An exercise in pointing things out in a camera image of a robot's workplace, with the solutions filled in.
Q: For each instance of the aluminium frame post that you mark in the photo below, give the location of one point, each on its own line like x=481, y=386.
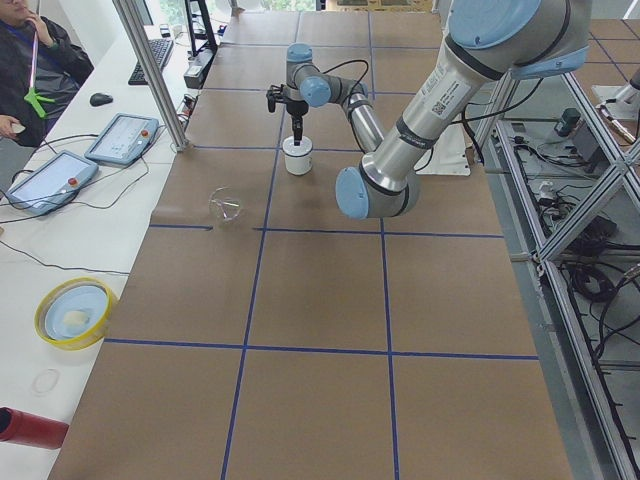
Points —
x=134, y=28

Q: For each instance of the near teach pendant tablet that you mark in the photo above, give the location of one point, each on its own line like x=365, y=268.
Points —
x=53, y=184

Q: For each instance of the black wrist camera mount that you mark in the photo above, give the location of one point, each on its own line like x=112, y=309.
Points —
x=275, y=95

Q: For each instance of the yellow rimmed bowl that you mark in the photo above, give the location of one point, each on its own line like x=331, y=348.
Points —
x=75, y=314

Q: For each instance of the seated person dark jacket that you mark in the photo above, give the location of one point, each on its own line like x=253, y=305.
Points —
x=41, y=72

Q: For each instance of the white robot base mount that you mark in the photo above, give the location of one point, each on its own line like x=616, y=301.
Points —
x=448, y=156

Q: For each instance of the white enamel cup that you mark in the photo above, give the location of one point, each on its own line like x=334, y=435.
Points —
x=297, y=155

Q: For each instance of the teach pendant tablet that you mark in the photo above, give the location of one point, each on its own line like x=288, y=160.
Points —
x=123, y=140
x=53, y=184

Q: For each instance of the black computer mouse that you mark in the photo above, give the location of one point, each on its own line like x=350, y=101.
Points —
x=100, y=99

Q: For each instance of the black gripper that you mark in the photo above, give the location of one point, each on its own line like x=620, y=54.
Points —
x=296, y=108

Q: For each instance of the red cylinder bottle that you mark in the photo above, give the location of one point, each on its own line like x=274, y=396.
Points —
x=27, y=429

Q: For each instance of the aluminium frame rack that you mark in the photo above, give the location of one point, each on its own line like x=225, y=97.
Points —
x=563, y=156

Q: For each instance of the far teach pendant tablet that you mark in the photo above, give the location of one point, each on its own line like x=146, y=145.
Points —
x=123, y=140

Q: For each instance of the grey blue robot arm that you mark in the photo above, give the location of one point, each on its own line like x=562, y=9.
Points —
x=485, y=40

